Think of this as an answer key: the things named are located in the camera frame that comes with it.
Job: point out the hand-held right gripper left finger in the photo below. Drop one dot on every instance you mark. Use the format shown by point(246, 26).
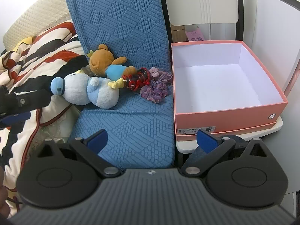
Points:
point(97, 138)

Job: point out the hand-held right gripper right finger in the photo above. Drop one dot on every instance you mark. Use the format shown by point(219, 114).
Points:
point(206, 141)

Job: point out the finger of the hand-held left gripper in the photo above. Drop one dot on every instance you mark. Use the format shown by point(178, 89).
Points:
point(22, 101)
point(16, 119)

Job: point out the blue white duck plush toy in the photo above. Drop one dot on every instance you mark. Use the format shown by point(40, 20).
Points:
point(98, 91)

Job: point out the pink cardboard box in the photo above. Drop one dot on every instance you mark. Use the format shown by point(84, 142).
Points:
point(220, 82)

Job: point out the purple scrunchie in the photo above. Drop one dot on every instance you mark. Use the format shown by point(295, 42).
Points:
point(154, 91)

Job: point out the red black toy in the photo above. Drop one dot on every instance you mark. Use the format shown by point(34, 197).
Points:
point(138, 78)

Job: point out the pink hair claw clip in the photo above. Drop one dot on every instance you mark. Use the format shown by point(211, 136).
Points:
point(154, 72)

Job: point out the printed blanket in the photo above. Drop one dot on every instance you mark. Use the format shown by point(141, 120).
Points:
point(46, 51)

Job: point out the brown bear plush toy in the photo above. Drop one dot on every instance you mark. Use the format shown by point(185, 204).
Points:
point(100, 62)

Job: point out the cream quilted sofa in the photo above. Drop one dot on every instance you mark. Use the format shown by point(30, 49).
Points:
point(35, 14)

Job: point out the blue quilted cushion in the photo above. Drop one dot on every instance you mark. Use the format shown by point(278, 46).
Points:
point(126, 39)

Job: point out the pink paper card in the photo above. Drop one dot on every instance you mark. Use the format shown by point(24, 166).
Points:
point(194, 35)

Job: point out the brown cardboard box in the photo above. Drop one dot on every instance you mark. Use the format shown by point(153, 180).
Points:
point(178, 35)

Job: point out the white chair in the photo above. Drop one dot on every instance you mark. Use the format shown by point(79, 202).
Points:
point(201, 2)

